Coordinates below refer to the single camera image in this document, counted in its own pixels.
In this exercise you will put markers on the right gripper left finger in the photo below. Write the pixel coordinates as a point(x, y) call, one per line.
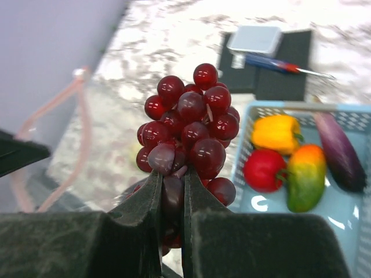
point(124, 242)

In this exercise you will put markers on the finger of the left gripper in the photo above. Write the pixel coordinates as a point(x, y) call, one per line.
point(16, 154)

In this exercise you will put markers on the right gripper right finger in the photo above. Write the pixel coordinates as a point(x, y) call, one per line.
point(220, 243)

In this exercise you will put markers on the clear pink zip top bag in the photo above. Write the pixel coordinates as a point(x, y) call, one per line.
point(91, 134)

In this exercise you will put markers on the red apple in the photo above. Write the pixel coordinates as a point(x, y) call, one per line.
point(265, 171)

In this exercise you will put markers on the purple grape bunch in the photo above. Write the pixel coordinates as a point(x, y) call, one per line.
point(190, 127)

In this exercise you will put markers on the yellow bell pepper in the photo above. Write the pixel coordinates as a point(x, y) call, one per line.
point(280, 133)

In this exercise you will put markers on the blue plastic basket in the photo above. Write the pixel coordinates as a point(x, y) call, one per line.
point(348, 214)

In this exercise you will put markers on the green leafy vegetable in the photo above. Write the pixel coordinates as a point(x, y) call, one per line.
point(306, 178)

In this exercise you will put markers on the black flat box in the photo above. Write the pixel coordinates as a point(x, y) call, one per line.
point(238, 77)
point(286, 86)

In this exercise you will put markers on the blue red screwdriver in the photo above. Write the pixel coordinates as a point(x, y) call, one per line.
point(281, 66)

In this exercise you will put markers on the small grey white box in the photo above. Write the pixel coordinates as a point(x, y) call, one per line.
point(258, 39)

